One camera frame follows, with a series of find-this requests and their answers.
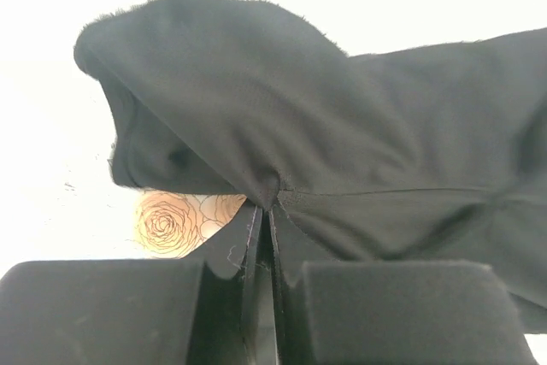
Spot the black t shirt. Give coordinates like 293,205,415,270
74,0,546,333

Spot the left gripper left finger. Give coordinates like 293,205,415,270
1,204,262,365

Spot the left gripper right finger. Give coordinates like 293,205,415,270
268,206,535,364

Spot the floral patterned table mat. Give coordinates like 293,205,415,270
133,190,246,258

